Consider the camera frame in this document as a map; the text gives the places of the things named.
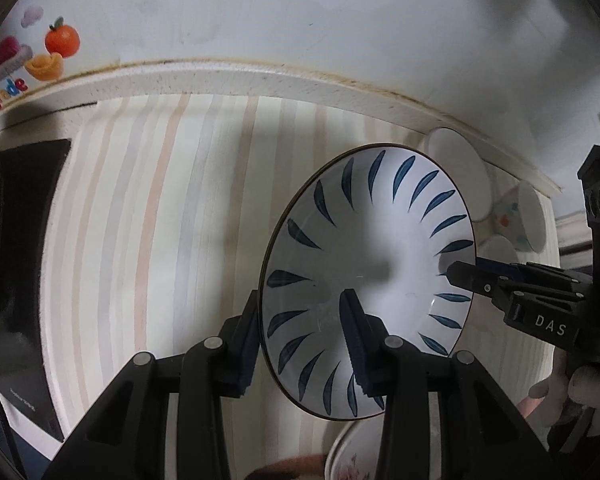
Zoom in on white bowl coloured dots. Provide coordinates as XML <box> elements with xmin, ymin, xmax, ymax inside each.
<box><xmin>489</xmin><ymin>181</ymin><xmax>547</xmax><ymax>254</ymax></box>

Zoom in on striped tablecloth with cat print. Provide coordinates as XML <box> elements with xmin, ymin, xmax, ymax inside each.
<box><xmin>39</xmin><ymin>94</ymin><xmax>562</xmax><ymax>480</ymax></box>

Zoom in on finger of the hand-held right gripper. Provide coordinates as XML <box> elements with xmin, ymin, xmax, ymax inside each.
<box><xmin>439</xmin><ymin>260</ymin><xmax>518</xmax><ymax>313</ymax></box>
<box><xmin>476</xmin><ymin>257</ymin><xmax>595</xmax><ymax>292</ymax></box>

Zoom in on white plate blue leaf pattern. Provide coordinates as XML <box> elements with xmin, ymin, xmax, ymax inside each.
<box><xmin>258</xmin><ymin>144</ymin><xmax>478</xmax><ymax>420</ymax></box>

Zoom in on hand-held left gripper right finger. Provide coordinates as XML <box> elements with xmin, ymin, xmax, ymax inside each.
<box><xmin>338</xmin><ymin>288</ymin><xmax>548</xmax><ymax>480</ymax></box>

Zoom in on colourful fruit wall sticker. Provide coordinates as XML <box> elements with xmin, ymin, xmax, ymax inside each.
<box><xmin>0</xmin><ymin>0</ymin><xmax>83</xmax><ymax>128</ymax></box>

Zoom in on black induction cooktop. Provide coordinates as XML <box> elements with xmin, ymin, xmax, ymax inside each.
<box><xmin>0</xmin><ymin>137</ymin><xmax>74</xmax><ymax>444</ymax></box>

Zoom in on person's right hand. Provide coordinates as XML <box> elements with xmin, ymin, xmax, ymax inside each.
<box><xmin>529</xmin><ymin>350</ymin><xmax>600</xmax><ymax>436</ymax></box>

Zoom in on white counter backsplash ledge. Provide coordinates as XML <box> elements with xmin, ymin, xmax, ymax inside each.
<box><xmin>0</xmin><ymin>57</ymin><xmax>565</xmax><ymax>197</ymax></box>

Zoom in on small white bowl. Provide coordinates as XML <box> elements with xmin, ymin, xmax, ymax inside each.
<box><xmin>475</xmin><ymin>236</ymin><xmax>520</xmax><ymax>267</ymax></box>

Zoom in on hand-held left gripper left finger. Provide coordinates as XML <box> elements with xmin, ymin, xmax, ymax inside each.
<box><xmin>42</xmin><ymin>289</ymin><xmax>261</xmax><ymax>480</ymax></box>

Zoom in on white floral deep plate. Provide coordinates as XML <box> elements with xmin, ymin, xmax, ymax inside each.
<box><xmin>327</xmin><ymin>412</ymin><xmax>388</xmax><ymax>480</ymax></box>

